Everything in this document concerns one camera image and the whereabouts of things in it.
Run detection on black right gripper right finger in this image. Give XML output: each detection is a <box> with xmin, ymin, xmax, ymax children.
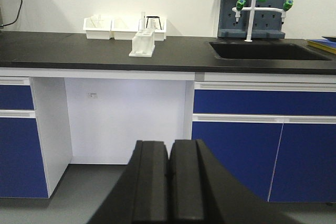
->
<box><xmin>169</xmin><ymin>140</ymin><xmax>298</xmax><ymax>223</ymax></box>

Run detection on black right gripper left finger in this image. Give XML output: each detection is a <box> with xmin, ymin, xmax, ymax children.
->
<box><xmin>88</xmin><ymin>141</ymin><xmax>169</xmax><ymax>223</ymax></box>

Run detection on clear glass test tube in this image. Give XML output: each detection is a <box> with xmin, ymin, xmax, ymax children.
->
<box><xmin>140</xmin><ymin>12</ymin><xmax>146</xmax><ymax>31</ymax></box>

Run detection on white test tube rack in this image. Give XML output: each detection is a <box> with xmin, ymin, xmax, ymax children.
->
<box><xmin>129</xmin><ymin>28</ymin><xmax>155</xmax><ymax>58</ymax></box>

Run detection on grey-blue pegboard drying rack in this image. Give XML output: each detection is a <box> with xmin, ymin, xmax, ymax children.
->
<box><xmin>217</xmin><ymin>0</ymin><xmax>286</xmax><ymax>39</ymax></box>

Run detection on blue white right cabinet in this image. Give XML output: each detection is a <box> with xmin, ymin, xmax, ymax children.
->
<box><xmin>191</xmin><ymin>73</ymin><xmax>335</xmax><ymax>202</ymax></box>

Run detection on blue white cabinet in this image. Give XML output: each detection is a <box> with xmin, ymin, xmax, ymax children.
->
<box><xmin>1</xmin><ymin>68</ymin><xmax>72</xmax><ymax>198</ymax></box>
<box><xmin>191</xmin><ymin>73</ymin><xmax>335</xmax><ymax>202</ymax></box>

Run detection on blue white left cabinet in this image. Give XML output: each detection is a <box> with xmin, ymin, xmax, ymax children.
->
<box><xmin>1</xmin><ymin>68</ymin><xmax>72</xmax><ymax>198</ymax></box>

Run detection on black lab sink basin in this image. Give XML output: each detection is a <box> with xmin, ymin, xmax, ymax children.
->
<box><xmin>209</xmin><ymin>42</ymin><xmax>332</xmax><ymax>61</ymax></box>

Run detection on white middle storage bin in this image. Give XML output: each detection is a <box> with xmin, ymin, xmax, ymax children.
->
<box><xmin>111</xmin><ymin>16</ymin><xmax>140</xmax><ymax>40</ymax></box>

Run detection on white storage bin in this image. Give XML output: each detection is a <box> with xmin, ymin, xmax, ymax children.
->
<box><xmin>138</xmin><ymin>17</ymin><xmax>167</xmax><ymax>41</ymax></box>
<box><xmin>83</xmin><ymin>14</ymin><xmax>113</xmax><ymax>40</ymax></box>
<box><xmin>111</xmin><ymin>16</ymin><xmax>140</xmax><ymax>40</ymax></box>

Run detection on white right storage bin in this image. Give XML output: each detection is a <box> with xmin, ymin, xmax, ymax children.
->
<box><xmin>138</xmin><ymin>17</ymin><xmax>167</xmax><ymax>41</ymax></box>

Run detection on white left storage bin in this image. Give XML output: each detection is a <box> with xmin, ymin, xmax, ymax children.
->
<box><xmin>83</xmin><ymin>14</ymin><xmax>113</xmax><ymax>40</ymax></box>

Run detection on white lab faucet green valves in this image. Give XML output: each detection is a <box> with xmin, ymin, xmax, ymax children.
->
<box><xmin>232</xmin><ymin>0</ymin><xmax>293</xmax><ymax>42</ymax></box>

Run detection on yellow blue tray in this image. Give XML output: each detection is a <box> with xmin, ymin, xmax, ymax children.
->
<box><xmin>306</xmin><ymin>36</ymin><xmax>335</xmax><ymax>55</ymax></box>

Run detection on black wire tripod stand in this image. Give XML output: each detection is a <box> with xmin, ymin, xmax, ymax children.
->
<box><xmin>146</xmin><ymin>16</ymin><xmax>162</xmax><ymax>30</ymax></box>

